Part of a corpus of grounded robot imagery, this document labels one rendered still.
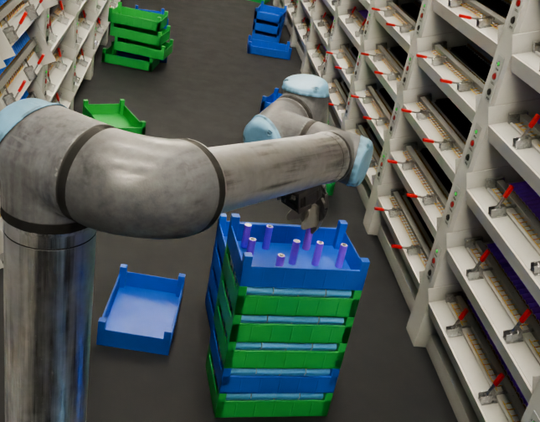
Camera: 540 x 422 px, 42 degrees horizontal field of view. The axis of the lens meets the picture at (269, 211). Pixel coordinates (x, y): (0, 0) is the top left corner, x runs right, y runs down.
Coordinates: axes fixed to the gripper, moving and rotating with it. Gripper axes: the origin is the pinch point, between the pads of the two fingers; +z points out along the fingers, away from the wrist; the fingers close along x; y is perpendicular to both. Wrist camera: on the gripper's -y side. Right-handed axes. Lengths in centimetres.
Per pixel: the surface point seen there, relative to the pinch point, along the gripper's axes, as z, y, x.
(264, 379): 39.7, 16.1, 1.0
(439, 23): -2, -108, -50
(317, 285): 13.8, 2.3, 4.8
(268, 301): 16.3, 12.9, -0.7
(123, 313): 50, 26, -52
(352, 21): 43, -169, -148
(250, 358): 32.3, 18.4, -1.4
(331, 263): 17.3, -8.3, -1.4
